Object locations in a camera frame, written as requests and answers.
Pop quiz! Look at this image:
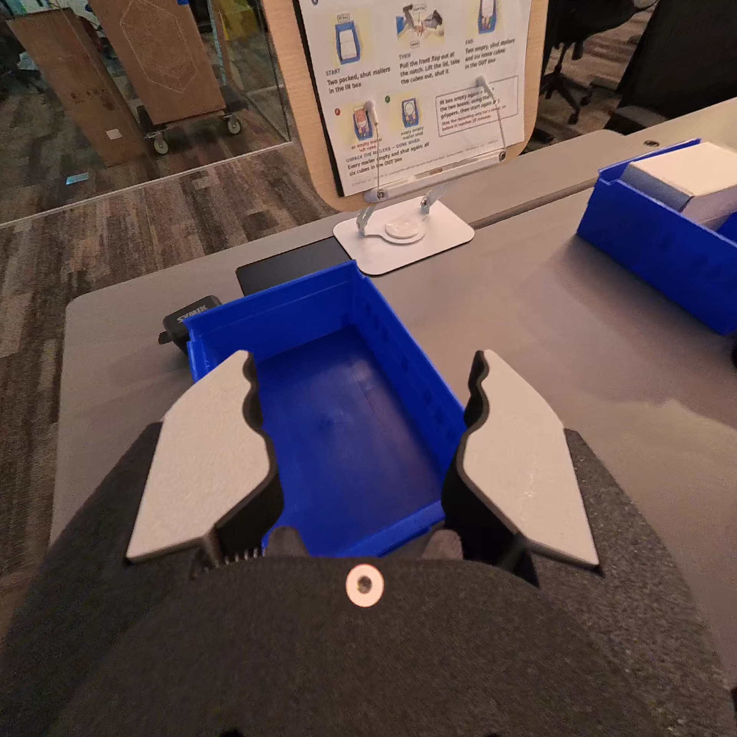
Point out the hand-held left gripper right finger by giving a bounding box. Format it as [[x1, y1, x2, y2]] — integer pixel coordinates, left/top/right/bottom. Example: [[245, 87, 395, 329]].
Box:
[[441, 348, 602, 572]]

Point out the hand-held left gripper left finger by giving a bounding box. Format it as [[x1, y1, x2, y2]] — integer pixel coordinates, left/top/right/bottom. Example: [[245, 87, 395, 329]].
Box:
[[124, 349, 284, 565]]

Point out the blue plastic bin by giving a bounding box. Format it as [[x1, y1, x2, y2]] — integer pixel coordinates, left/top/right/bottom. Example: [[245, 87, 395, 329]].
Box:
[[184, 260, 468, 558], [577, 138, 737, 336]]

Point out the white cardboard mailer box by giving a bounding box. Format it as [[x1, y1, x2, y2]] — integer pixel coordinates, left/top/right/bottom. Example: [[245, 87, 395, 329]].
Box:
[[622, 141, 737, 231]]

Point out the tall brown cardboard box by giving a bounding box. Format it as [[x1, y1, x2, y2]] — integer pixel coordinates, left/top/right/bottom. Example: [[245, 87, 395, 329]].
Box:
[[6, 8, 145, 168]]

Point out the large brown cardboard box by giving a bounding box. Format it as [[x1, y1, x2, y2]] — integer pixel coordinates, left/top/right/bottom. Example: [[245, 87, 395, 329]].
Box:
[[89, 0, 226, 124]]

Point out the small black device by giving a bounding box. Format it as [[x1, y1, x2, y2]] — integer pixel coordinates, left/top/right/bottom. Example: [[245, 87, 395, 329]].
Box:
[[158, 295, 223, 346]]

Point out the black flat pad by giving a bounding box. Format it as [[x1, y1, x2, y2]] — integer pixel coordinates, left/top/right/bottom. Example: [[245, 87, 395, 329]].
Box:
[[236, 236, 359, 297]]

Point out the black wheeled dolly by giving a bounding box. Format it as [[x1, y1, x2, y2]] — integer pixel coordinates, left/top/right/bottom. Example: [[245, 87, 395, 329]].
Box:
[[135, 85, 244, 155]]

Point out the printed instruction sheet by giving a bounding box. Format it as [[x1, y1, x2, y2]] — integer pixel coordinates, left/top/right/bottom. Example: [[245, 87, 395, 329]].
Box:
[[294, 0, 533, 197]]

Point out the instruction sheet on stand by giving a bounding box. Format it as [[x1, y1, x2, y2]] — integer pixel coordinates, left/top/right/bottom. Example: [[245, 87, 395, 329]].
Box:
[[262, 0, 549, 213]]

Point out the black office chair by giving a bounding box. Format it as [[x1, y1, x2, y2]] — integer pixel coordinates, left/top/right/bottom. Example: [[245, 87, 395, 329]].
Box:
[[538, 0, 634, 124]]

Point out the black partition panel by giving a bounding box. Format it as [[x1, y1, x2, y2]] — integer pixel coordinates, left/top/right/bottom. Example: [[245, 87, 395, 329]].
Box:
[[605, 0, 737, 136]]

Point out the yellow sign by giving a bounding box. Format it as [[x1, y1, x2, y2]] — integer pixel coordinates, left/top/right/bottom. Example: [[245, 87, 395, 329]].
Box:
[[221, 0, 260, 41]]

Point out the metal sheet holder frame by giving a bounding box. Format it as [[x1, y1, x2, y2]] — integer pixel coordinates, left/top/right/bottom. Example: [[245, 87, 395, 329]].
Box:
[[356, 78, 509, 238]]

